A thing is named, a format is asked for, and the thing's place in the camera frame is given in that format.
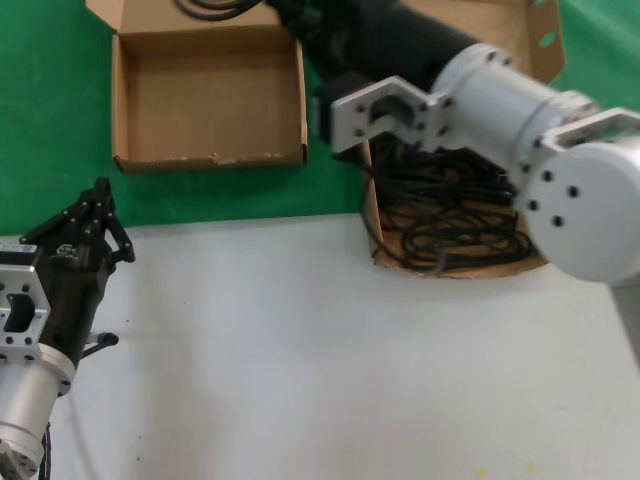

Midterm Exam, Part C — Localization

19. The large torn cardboard box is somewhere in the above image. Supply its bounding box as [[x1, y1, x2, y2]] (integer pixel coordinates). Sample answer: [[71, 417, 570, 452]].
[[359, 0, 569, 282]]

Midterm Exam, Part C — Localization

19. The loose black power cord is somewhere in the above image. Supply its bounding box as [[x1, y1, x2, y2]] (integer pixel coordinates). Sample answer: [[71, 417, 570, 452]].
[[382, 199, 535, 275]]

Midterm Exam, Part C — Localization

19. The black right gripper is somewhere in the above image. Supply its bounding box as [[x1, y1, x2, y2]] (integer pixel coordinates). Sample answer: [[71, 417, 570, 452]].
[[269, 0, 479, 96]]

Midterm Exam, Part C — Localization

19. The small black cable plug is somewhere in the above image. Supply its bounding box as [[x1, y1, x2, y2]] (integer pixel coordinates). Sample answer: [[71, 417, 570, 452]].
[[80, 332, 120, 359]]

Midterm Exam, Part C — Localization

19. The black bundled power cord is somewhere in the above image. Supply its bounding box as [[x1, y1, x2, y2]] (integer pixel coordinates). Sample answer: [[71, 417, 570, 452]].
[[372, 142, 506, 171], [377, 167, 519, 207]]

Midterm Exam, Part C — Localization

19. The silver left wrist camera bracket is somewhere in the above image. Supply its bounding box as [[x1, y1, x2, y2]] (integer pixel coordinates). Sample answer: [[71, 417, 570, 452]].
[[0, 264, 52, 362]]

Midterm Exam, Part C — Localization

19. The small cardboard box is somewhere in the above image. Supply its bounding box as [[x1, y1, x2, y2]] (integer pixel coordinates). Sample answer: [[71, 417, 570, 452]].
[[84, 0, 309, 176]]

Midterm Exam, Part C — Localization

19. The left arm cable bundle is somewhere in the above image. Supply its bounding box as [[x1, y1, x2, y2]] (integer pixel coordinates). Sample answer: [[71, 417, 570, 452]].
[[38, 423, 55, 480]]

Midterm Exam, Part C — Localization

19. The green table cloth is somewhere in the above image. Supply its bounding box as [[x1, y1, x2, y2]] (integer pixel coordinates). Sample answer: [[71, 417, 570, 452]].
[[0, 0, 640, 236]]

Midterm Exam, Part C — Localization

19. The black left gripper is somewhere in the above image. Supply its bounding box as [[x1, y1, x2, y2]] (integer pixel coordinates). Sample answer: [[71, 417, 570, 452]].
[[20, 177, 137, 364]]

